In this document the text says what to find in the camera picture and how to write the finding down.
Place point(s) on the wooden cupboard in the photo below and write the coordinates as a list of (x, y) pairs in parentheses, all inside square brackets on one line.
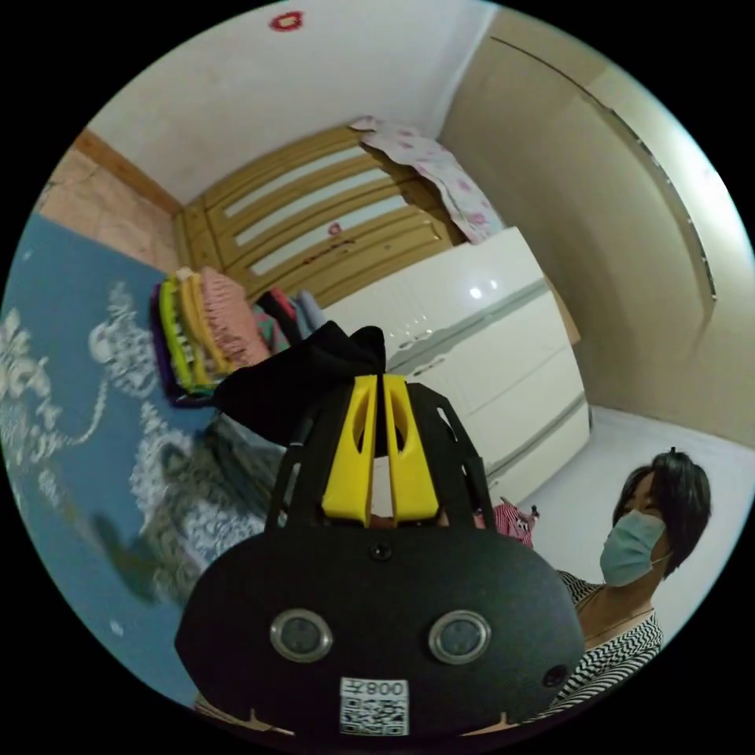
[(307, 218)]

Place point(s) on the floral cloth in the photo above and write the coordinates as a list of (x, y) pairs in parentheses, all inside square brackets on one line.
[(439, 171)]

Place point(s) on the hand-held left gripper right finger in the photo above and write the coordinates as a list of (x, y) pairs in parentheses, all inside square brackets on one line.
[(413, 472)]

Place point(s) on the white cabinet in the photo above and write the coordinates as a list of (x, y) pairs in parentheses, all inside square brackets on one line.
[(501, 366)]

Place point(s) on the person's body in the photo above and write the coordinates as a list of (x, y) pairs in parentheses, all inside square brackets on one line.
[(643, 566)]

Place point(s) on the red striped bag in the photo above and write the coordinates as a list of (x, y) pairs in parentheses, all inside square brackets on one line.
[(519, 522)]

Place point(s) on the pile of clothes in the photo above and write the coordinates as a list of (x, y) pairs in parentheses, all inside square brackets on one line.
[(203, 330)]

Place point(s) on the black pants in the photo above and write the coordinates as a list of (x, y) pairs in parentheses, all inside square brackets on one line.
[(295, 383)]

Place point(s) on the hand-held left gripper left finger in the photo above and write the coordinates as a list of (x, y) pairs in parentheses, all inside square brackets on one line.
[(347, 466)]

